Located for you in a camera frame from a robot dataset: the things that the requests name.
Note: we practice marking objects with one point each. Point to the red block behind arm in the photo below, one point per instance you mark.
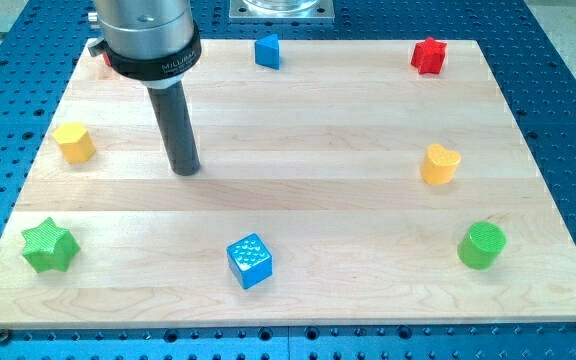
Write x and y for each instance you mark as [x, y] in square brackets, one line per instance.
[106, 59]

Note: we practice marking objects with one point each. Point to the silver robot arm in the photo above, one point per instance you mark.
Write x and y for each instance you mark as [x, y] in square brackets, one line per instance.
[152, 41]

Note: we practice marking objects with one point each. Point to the blue triangle block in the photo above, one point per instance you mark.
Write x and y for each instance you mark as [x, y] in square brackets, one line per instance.
[267, 52]

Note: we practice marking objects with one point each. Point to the yellow hexagon block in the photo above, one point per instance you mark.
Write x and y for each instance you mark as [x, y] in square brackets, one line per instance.
[74, 142]

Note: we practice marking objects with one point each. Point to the wooden board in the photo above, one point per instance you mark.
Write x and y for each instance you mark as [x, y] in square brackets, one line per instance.
[321, 159]

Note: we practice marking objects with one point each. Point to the blue cube block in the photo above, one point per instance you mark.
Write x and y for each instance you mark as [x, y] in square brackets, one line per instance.
[250, 260]

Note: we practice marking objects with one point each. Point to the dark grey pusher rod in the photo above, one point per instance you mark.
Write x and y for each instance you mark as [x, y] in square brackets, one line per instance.
[171, 112]

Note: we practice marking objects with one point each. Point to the yellow heart block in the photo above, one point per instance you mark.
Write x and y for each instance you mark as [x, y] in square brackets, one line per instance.
[439, 165]

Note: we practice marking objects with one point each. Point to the red star block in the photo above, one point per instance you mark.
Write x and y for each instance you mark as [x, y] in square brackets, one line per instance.
[428, 56]

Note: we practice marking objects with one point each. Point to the green cylinder block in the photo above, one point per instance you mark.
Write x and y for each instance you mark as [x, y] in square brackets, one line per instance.
[481, 245]

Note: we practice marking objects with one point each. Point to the green star block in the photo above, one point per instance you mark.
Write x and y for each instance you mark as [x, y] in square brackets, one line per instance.
[49, 247]

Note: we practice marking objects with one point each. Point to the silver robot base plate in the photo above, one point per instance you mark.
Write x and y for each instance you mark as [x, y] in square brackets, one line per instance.
[281, 9]

